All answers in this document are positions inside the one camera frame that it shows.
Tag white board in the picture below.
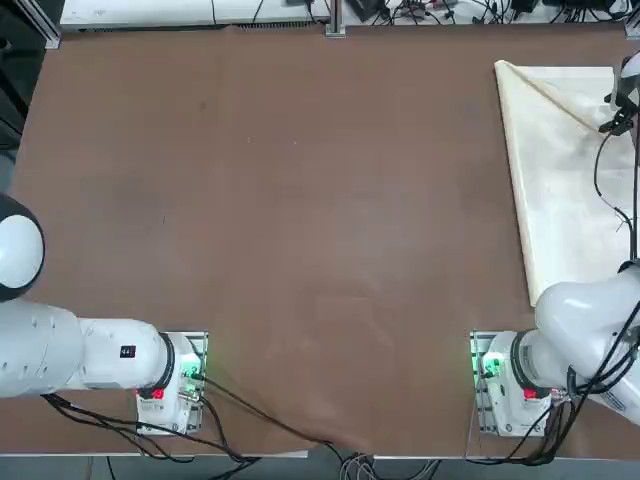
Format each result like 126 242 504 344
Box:
59 0 331 27

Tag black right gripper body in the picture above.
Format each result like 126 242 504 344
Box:
598 74 640 135

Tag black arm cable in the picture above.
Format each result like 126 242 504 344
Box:
564 304 640 401

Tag black base cable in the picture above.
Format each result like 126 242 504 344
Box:
42 393 241 461
464 389 601 464
199 375 361 459

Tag tangled black cables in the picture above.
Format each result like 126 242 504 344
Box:
389 0 626 26

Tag cream white tablecloth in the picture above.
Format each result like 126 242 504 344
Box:
493 59 640 307

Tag black cable with white tag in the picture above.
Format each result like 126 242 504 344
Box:
593 130 640 261

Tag black power adapter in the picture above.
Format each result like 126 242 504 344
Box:
347 0 391 22

